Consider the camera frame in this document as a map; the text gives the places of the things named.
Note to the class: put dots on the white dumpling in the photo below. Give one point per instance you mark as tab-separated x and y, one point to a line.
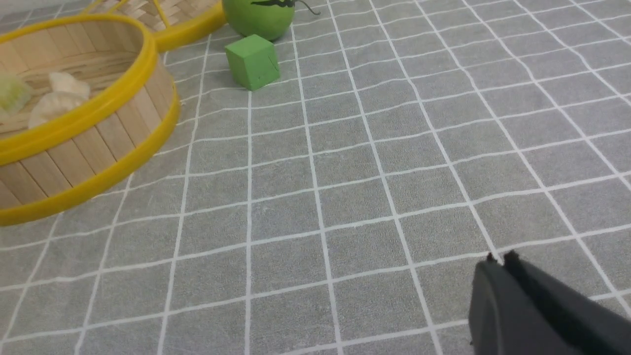
53	105
65	82

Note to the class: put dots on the green dumpling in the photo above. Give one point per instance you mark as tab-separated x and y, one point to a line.
15	93

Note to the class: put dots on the bamboo steamer tray yellow rim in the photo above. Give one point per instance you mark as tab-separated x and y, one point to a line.
76	155

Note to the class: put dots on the woven bamboo steamer lid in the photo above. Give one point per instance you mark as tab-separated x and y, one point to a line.
174	23

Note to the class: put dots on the green toy watermelon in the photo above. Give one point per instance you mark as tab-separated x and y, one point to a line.
269	19

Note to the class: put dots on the green foam cube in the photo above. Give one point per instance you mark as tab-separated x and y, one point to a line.
253	62

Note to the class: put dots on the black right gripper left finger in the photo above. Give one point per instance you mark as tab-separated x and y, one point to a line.
511	313

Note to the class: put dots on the grey checked tablecloth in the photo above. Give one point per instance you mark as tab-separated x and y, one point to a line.
341	210

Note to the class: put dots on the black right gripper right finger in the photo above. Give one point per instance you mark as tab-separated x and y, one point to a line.
582	323

